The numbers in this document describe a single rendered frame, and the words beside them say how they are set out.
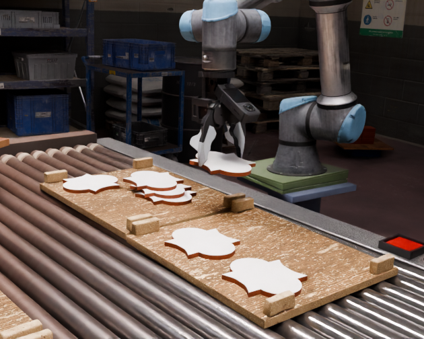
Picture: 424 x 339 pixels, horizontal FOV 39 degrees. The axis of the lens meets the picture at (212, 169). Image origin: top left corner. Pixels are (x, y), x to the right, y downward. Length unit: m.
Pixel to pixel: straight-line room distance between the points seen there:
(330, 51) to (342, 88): 0.11
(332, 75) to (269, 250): 0.70
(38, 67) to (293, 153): 4.04
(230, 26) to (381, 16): 5.91
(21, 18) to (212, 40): 4.31
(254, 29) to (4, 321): 0.81
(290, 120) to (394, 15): 5.28
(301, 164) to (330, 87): 0.26
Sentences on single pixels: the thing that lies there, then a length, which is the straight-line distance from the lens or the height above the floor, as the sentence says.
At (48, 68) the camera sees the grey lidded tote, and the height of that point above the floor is 0.75.
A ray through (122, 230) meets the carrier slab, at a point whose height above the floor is 0.94.
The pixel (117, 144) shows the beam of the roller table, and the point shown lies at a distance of 2.08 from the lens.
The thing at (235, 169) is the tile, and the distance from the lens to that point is 1.31.
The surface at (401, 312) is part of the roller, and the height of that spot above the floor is 0.91.
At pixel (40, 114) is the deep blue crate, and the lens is 5.74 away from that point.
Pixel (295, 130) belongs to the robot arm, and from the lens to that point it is 1.85.
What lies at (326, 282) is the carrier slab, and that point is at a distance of 1.10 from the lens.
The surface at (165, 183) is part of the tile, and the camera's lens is 1.48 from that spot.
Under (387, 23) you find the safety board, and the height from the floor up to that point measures 1.26.
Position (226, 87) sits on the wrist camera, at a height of 1.22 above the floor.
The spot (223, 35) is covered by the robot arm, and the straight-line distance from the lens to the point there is 1.30.
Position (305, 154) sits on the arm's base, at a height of 0.97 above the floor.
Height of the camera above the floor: 1.40
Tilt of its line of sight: 16 degrees down
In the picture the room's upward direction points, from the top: 3 degrees clockwise
